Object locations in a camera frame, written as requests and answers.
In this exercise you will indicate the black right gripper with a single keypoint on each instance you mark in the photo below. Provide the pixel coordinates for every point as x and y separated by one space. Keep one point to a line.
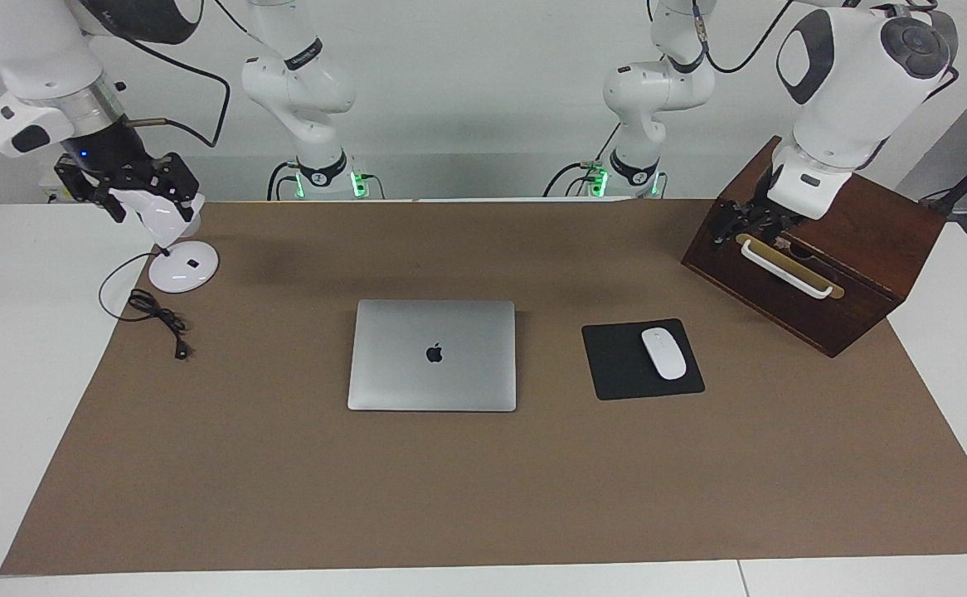
114 162

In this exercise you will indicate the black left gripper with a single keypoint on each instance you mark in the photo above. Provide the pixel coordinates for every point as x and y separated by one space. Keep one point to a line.
774 203

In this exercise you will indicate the silver apple laptop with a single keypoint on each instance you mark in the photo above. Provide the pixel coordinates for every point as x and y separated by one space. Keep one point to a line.
434 377

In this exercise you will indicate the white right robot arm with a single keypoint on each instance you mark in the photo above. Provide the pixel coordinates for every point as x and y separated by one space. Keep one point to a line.
36 50

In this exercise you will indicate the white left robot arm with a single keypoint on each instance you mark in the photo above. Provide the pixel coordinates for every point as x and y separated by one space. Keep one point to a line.
848 83

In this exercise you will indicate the white desk lamp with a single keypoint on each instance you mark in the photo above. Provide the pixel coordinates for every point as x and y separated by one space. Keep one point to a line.
181 269

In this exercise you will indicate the dark brown wooden box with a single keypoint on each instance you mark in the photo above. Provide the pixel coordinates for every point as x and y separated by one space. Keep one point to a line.
857 249

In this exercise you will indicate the white computer mouse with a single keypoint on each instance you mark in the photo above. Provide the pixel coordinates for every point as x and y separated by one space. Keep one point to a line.
664 354

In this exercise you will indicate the black mouse pad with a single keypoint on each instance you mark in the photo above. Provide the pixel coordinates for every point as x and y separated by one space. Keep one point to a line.
616 365

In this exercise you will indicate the brown table mat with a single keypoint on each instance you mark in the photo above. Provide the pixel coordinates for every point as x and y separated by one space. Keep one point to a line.
483 497

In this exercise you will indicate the white wall power strip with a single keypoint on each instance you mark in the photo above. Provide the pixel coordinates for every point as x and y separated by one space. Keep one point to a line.
51 189

